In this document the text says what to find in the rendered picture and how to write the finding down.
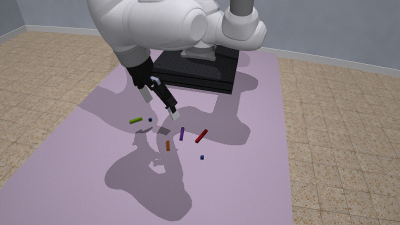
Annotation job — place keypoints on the dark red rod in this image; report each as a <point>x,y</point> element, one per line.
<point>201,136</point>

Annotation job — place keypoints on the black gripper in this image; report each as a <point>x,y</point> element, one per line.
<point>142,75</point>

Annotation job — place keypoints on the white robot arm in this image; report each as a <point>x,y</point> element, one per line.
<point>133,27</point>

